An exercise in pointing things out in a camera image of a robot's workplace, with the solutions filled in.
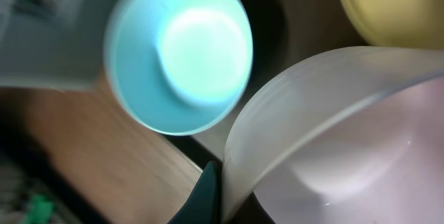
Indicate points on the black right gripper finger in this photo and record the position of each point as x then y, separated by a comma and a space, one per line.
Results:
203, 204

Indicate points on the pink white bowl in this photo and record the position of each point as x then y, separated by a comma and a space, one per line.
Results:
353, 135

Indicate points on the grey dishwasher rack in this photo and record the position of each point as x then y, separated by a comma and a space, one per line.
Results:
56, 44

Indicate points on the light blue bowl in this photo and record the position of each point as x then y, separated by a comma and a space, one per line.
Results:
178, 67

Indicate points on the dark brown tray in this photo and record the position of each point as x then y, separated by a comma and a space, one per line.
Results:
285, 32

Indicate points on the yellow plate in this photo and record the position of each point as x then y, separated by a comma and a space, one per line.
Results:
414, 24

